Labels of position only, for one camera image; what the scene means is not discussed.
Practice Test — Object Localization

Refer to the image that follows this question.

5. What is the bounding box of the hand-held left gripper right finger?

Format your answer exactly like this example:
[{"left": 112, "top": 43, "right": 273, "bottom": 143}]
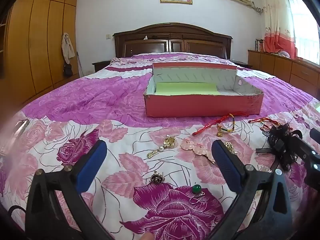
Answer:
[{"left": 211, "top": 139, "right": 294, "bottom": 240}]

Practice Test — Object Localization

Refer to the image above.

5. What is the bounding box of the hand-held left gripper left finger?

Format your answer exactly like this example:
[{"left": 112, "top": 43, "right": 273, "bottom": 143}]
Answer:
[{"left": 25, "top": 139, "right": 118, "bottom": 240}]

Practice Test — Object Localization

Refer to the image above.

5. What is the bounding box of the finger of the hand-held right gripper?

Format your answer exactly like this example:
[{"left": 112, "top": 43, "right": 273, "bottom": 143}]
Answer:
[
  {"left": 291, "top": 131, "right": 320, "bottom": 180},
  {"left": 309, "top": 128, "right": 320, "bottom": 144}
]

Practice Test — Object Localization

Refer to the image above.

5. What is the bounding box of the black lace hair accessory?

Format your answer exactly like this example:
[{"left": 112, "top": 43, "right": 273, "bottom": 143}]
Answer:
[{"left": 255, "top": 123, "right": 304, "bottom": 170}]

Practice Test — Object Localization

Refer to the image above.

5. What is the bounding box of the red string bracelet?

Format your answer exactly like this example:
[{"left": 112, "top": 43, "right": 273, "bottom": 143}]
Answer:
[{"left": 192, "top": 111, "right": 249, "bottom": 135}]

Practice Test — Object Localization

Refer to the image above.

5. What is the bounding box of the pink flower hair clip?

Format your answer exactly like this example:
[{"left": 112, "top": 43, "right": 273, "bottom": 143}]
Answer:
[{"left": 180, "top": 138, "right": 217, "bottom": 164}]

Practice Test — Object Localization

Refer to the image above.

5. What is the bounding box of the red and gold cord bracelet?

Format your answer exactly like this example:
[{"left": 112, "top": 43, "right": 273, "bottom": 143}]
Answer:
[{"left": 249, "top": 117, "right": 279, "bottom": 130}]

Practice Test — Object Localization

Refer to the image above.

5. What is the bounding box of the pink cardboard box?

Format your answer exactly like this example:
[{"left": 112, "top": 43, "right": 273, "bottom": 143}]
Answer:
[{"left": 143, "top": 62, "right": 265, "bottom": 117}]

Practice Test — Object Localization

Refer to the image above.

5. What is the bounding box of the small gold brooch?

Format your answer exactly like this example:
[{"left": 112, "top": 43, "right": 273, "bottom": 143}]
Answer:
[{"left": 224, "top": 141, "right": 239, "bottom": 155}]

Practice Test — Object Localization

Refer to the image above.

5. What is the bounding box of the dark rose brooch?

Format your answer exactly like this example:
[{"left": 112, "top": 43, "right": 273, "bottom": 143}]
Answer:
[{"left": 149, "top": 171, "right": 165, "bottom": 184}]

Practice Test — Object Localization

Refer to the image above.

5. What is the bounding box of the low wooden cabinet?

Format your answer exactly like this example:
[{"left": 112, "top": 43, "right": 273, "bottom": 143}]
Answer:
[{"left": 247, "top": 49, "right": 320, "bottom": 98}]

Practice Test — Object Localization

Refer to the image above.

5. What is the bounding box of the smartphone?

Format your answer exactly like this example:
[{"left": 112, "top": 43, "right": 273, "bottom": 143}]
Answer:
[{"left": 11, "top": 119, "right": 30, "bottom": 140}]

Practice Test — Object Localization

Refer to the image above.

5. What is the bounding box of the dark wooden nightstand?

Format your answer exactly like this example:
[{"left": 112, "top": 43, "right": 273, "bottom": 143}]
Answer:
[
  {"left": 229, "top": 59, "right": 253, "bottom": 68},
  {"left": 92, "top": 60, "right": 112, "bottom": 72}
]

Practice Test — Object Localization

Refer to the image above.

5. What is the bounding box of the window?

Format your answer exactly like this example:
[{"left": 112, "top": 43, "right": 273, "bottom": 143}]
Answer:
[{"left": 285, "top": 0, "right": 320, "bottom": 64}]

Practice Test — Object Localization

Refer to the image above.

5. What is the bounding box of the row of books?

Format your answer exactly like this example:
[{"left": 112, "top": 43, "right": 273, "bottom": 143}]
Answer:
[{"left": 255, "top": 39, "right": 266, "bottom": 53}]

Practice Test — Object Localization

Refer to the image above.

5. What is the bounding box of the white and red curtain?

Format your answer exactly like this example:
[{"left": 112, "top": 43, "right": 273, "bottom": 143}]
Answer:
[{"left": 259, "top": 0, "right": 298, "bottom": 55}]

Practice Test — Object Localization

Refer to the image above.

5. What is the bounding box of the hanging beige cloth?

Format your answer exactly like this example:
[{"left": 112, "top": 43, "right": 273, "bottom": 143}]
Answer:
[{"left": 62, "top": 32, "right": 75, "bottom": 65}]

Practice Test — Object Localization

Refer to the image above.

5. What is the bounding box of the dark wooden headboard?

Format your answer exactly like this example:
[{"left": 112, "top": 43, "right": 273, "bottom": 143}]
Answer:
[{"left": 112, "top": 23, "right": 233, "bottom": 60}]

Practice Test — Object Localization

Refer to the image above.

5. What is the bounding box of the wooden wardrobe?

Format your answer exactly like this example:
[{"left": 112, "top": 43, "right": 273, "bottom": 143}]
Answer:
[{"left": 0, "top": 0, "right": 80, "bottom": 100}]

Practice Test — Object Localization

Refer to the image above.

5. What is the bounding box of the air conditioner pipe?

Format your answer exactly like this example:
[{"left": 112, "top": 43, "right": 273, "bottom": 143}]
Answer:
[{"left": 251, "top": 1, "right": 265, "bottom": 15}]

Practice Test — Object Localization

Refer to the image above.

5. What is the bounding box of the colourful bracelet with gold pendant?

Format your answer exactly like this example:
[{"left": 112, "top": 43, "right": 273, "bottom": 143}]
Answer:
[{"left": 216, "top": 114, "right": 235, "bottom": 137}]

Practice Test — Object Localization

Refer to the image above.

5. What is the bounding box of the black cable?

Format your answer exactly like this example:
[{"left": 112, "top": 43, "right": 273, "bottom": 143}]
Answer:
[{"left": 9, "top": 204, "right": 27, "bottom": 218}]

